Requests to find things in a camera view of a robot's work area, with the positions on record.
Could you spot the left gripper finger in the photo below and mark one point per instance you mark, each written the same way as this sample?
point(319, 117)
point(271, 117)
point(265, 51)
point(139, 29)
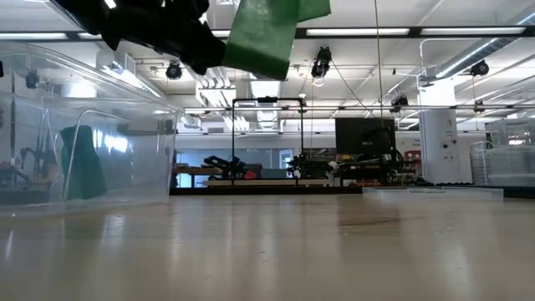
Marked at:
point(207, 52)

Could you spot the black monitor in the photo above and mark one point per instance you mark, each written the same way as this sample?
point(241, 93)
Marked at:
point(363, 138)

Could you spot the clear plastic bin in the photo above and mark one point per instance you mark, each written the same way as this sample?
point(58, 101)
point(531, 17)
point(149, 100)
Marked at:
point(146, 167)

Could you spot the other station black robot arm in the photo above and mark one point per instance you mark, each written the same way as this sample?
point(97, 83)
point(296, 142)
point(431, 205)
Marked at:
point(307, 165)
point(225, 164)

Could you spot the light green bandage strip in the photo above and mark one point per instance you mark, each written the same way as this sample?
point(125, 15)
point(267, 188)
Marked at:
point(263, 42)

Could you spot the black ceiling spotlight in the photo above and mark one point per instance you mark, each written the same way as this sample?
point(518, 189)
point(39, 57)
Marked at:
point(174, 71)
point(480, 68)
point(400, 101)
point(322, 60)

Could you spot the stack of clear bins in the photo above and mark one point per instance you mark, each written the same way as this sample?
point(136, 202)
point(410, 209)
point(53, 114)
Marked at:
point(501, 163)

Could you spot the wooden workbench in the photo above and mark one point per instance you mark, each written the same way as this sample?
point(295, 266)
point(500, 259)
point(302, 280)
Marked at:
point(196, 170)

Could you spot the black aluminium table frame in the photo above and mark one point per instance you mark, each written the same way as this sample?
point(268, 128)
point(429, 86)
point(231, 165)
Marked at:
point(414, 32)

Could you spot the silver ventilation duct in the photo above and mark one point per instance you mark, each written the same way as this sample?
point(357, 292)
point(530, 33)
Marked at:
point(480, 50)

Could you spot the white column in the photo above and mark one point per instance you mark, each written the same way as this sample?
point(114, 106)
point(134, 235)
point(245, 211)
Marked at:
point(439, 146)

